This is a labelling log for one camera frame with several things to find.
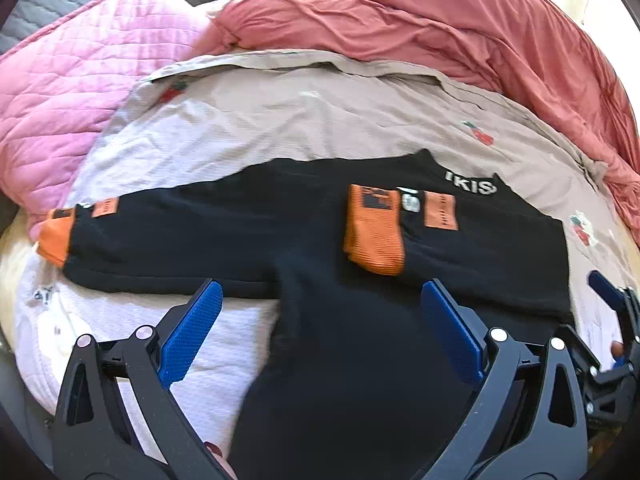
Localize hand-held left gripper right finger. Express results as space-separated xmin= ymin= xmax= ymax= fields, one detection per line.
xmin=415 ymin=280 xmax=590 ymax=480

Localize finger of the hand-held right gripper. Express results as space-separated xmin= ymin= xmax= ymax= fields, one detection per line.
xmin=587 ymin=270 xmax=640 ymax=361

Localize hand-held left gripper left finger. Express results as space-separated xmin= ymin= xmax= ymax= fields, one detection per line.
xmin=52 ymin=280 xmax=231 ymax=480

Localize black shirt with orange cuffs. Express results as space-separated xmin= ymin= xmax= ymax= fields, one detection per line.
xmin=37 ymin=149 xmax=576 ymax=480

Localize person's left hand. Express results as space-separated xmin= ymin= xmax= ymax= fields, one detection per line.
xmin=202 ymin=442 xmax=237 ymax=480

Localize cream cloth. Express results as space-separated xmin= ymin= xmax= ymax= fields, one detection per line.
xmin=0 ymin=230 xmax=41 ymax=356

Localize beige strawberry print blanket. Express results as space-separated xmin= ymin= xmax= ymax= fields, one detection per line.
xmin=12 ymin=50 xmax=640 ymax=421

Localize pink quilted pillow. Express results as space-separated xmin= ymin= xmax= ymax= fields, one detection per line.
xmin=0 ymin=0 xmax=216 ymax=241

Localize salmon red duvet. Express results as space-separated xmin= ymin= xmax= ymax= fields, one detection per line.
xmin=192 ymin=0 xmax=640 ymax=241

